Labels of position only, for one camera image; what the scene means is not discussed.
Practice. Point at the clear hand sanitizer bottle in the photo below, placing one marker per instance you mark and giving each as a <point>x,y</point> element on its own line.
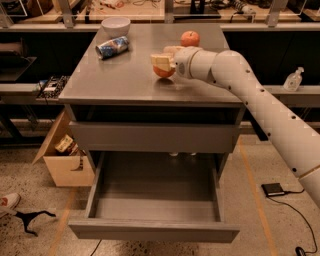
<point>293,81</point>

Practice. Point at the black foot pedal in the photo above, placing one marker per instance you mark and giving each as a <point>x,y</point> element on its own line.
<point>273,189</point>

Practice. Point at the open grey middle drawer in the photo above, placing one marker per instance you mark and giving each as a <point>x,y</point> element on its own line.
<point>155,197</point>

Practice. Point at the orange fruit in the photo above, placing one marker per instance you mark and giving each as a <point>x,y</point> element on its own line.
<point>162,73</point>

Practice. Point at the red apple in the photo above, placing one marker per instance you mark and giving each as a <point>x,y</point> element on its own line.
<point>190,38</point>

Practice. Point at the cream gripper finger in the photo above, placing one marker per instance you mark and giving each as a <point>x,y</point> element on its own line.
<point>172,50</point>
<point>163,61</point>

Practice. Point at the patterned black white box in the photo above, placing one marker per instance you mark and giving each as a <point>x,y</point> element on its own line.
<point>52,87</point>

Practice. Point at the closed grey top drawer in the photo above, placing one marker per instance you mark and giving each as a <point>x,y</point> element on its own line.
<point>144,137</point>

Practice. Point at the blue crushed soda can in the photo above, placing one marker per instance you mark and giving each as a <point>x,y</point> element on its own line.
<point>112,47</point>

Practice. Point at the black floor bracket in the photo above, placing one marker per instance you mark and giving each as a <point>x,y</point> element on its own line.
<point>28,217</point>

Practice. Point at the grey drawer cabinet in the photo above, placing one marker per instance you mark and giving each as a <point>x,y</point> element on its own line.
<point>124,88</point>

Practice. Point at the wooden plywood box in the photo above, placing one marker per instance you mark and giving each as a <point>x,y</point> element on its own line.
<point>66,170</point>

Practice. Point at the white sneaker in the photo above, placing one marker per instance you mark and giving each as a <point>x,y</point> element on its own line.
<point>9,201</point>

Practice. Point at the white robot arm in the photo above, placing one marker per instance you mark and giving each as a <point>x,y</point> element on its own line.
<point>296,142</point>

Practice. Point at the snack package in box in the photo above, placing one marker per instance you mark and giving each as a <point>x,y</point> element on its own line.
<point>66,146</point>

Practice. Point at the white bowl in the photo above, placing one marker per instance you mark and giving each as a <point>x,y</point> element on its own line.
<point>116,26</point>

